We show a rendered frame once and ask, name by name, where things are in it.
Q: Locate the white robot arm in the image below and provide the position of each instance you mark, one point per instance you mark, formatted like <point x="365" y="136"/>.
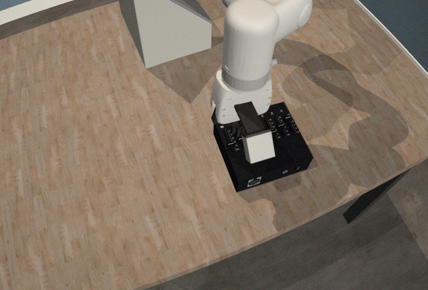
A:
<point x="251" y="30"/>

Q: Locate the black lighting desk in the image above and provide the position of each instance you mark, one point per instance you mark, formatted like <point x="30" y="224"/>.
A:
<point x="292" y="154"/>

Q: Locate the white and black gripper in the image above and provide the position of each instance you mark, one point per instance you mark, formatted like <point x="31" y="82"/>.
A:
<point x="226" y="97"/>

